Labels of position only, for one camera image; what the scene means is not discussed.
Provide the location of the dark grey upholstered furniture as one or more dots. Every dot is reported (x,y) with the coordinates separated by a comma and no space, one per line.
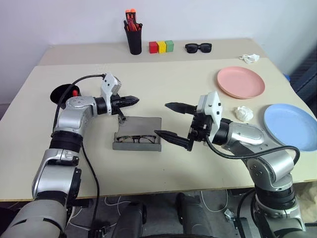
(305,79)

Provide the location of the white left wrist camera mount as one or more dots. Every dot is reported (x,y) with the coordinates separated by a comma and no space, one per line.
(109,83)

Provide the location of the orange-capped black pen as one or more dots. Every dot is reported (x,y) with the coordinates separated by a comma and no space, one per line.
(133,13)
(128,14)

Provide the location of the tall black pen holder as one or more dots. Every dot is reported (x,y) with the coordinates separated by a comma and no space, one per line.
(135,41)

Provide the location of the blue plate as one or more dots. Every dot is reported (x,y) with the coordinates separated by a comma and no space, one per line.
(289,124)

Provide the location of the dark grey rounded housing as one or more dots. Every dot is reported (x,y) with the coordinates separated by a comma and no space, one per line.
(193,218)
(131,220)

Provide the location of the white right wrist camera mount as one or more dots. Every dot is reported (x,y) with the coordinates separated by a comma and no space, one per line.
(213,104)

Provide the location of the red block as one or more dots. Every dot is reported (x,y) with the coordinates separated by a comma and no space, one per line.
(153,47)

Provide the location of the pink plate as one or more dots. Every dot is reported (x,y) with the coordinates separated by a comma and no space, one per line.
(240,80)

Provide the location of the green block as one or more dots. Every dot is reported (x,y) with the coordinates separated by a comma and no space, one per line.
(169,46)

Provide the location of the black floor bracket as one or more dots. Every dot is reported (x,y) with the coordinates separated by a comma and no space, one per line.
(240,228)

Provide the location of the thin black-rimmed eyeglasses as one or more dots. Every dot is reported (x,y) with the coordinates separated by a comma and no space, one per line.
(135,139)

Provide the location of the round crumpled white tissue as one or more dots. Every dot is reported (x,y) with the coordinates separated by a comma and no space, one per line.
(244,113)

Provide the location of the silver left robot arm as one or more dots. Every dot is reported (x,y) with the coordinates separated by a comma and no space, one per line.
(74,119)

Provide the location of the grey glasses case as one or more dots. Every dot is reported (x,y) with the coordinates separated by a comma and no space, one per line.
(141,124)

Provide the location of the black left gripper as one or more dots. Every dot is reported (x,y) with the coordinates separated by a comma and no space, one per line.
(115,105)

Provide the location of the wide black cup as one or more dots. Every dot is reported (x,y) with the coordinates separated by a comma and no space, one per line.
(58,94)

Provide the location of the yellow block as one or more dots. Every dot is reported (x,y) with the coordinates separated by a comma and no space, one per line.
(162,47)

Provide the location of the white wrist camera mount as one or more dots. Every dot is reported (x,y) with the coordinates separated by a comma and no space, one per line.
(213,104)
(109,83)

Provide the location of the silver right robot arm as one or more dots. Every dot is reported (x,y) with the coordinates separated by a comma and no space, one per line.
(247,134)

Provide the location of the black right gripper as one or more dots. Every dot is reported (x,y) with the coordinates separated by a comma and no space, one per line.
(200,124)

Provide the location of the flat crumpled white tissue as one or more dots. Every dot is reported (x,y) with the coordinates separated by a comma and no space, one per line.
(250,57)

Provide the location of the small blue object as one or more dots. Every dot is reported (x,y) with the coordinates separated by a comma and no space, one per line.
(287,77)

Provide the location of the black sunglasses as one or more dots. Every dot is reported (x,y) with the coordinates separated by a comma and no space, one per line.
(191,47)

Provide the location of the black pen with red tip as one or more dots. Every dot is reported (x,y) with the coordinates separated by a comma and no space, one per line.
(74,93)

